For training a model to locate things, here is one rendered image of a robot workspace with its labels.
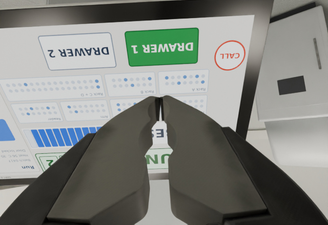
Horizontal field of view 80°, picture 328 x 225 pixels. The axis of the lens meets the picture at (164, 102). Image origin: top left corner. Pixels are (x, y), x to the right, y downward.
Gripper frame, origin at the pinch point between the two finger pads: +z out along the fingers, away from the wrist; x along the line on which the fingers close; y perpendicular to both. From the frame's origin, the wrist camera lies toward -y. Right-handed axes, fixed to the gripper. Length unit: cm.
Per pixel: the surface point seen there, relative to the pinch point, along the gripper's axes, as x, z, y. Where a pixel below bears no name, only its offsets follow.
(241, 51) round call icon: 10.5, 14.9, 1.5
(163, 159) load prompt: -0.8, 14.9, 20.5
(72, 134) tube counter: -15.4, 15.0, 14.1
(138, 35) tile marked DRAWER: -2.7, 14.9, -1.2
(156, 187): -9, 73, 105
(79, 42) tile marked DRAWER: -10.4, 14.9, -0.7
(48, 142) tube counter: -20.0, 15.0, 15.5
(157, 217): -9, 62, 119
